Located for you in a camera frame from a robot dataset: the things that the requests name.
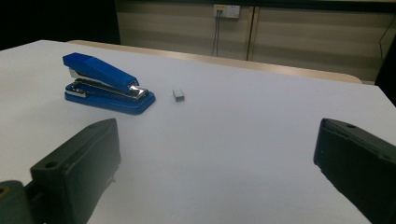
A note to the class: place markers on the blue stapler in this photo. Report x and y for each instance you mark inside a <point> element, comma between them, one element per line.
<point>102,74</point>

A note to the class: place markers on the white table sheet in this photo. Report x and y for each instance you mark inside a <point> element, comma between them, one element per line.
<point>218,140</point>

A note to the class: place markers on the grey staple strip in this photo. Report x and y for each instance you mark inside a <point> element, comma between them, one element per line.
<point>178,95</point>

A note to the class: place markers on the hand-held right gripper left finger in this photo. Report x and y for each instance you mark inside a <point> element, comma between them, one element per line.
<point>77,161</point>

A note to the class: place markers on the beige wall cabinet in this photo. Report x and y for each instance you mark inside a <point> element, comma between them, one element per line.
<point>295,37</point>

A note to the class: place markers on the white wall socket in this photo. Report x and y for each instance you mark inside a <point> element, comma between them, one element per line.
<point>232,11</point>

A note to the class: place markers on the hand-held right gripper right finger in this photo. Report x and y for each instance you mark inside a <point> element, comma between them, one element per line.
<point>358,168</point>

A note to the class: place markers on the black curtain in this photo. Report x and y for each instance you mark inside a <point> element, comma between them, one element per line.
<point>56,21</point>
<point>389,74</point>

